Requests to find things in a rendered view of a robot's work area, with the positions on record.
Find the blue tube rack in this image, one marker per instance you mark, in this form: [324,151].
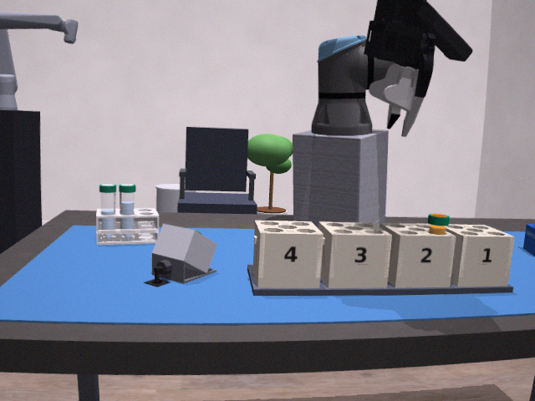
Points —
[529,240]

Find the beige bucket adapter block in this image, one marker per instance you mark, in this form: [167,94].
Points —
[483,260]
[421,259]
[355,255]
[287,254]

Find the white tube rack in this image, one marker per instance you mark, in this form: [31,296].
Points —
[139,236]

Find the blue bench mat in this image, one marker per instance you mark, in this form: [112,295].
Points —
[76,281]

